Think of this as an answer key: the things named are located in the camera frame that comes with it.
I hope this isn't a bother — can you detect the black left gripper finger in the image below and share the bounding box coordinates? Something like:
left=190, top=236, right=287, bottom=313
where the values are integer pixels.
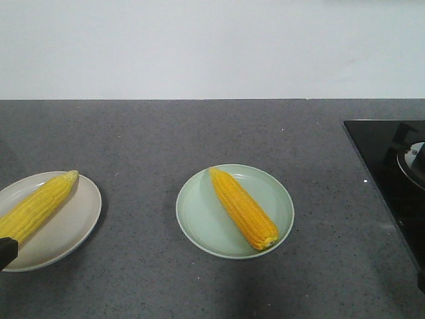
left=0, top=237, right=19, bottom=270

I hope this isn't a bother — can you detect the yellow corn cob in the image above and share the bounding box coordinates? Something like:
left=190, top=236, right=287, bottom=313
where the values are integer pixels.
left=209, top=167, right=279, bottom=251
left=1, top=170, right=79, bottom=245

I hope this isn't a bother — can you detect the beige round plate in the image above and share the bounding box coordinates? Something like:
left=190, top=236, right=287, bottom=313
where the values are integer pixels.
left=1, top=171, right=102, bottom=272

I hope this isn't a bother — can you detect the pale green round plate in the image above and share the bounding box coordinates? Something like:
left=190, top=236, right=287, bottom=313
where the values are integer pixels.
left=175, top=163, right=295, bottom=260

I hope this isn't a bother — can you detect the black glass cooktop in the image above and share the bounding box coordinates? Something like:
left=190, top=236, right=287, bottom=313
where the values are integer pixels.
left=343, top=119, right=424, bottom=292

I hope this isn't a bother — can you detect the steel pan on cooktop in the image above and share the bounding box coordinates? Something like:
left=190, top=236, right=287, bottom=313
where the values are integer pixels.
left=396, top=142, right=424, bottom=189

